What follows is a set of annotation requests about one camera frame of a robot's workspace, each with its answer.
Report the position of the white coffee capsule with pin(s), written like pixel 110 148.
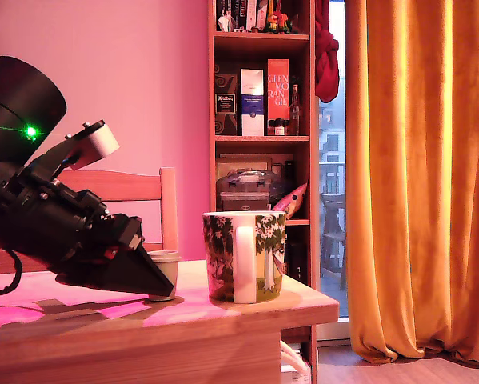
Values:
pixel 172 268

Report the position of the wooden chair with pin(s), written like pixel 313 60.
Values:
pixel 169 200

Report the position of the tree print ceramic mug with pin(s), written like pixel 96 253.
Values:
pixel 223 256

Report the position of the black box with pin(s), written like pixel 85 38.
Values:
pixel 297 260

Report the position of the pink soft toy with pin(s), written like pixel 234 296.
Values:
pixel 291 202

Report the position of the dark swirl pattern box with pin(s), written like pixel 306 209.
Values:
pixel 225 120

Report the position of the tall wooden bookshelf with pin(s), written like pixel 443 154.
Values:
pixel 263 139

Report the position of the white power strip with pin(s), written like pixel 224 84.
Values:
pixel 295 378

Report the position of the wooden balcony stool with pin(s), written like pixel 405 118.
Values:
pixel 333 240

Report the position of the small dark capped bottle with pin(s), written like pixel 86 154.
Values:
pixel 281 130
pixel 272 129

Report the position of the white and blue box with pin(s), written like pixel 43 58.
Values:
pixel 252 112

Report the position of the clear glass bottle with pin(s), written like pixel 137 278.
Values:
pixel 295 112

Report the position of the tall red whisky box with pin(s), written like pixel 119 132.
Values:
pixel 278 80

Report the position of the white figurine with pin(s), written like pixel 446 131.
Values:
pixel 225 22

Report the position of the black book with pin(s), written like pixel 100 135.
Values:
pixel 243 12

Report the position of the red hanging cloth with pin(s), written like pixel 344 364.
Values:
pixel 326 64

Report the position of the white book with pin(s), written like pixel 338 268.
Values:
pixel 252 14

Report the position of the colourful figurine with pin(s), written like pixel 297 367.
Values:
pixel 277 22

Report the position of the orange curtain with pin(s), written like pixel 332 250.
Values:
pixel 415 180

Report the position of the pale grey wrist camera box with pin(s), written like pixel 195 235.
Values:
pixel 99 144

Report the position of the wooden picture frame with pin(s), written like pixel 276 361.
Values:
pixel 243 162

